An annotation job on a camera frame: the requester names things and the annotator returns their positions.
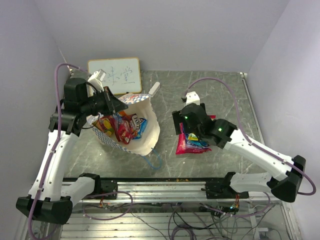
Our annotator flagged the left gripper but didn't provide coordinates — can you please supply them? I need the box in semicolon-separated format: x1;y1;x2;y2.
81;86;129;117

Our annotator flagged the green Fox's candy bag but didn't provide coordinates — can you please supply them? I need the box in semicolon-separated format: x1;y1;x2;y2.
186;133;210;148

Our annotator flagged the checkered paper bag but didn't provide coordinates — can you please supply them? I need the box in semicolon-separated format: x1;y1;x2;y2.
87;93;162;170

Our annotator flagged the red chips bag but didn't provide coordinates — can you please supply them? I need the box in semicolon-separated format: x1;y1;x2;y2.
175;123;211;155

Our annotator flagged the blue red snack bag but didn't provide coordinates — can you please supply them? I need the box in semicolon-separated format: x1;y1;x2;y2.
184;142;211;153

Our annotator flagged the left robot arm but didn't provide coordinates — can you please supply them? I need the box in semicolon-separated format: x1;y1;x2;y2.
16;78;128;225

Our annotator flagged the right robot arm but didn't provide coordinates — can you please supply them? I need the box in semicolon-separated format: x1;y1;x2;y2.
172;103;306;203

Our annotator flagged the orange yellow snack bag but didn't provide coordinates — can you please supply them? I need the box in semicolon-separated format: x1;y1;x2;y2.
92;111;125;137

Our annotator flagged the red Skittles bag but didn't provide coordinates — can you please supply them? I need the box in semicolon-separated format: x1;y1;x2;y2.
109;115;137;145

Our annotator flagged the blue M&M's bag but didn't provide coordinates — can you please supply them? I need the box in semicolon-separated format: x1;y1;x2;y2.
130;114;148;140

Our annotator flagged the small whiteboard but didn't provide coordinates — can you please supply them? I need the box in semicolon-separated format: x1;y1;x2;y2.
87;57;142;95

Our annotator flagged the white board eraser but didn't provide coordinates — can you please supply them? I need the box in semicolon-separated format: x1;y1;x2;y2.
148;81;161;98

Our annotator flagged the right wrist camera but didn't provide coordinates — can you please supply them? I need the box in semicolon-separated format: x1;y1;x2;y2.
181;91;201;106

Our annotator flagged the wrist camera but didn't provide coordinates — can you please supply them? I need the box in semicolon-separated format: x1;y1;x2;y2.
87;69;106;91
181;91;201;106

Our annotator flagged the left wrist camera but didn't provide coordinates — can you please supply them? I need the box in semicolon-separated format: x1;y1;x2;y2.
87;69;106;91

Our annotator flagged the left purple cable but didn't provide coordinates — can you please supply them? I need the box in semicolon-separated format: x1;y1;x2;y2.
26;62;92;240

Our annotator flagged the aluminium frame rail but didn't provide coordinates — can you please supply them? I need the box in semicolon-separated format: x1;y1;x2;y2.
59;180;291;203

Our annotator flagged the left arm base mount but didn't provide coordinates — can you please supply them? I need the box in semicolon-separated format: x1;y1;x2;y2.
84;178;118;200

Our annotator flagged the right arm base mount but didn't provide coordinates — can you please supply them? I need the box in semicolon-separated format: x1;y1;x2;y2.
201;178;249;199

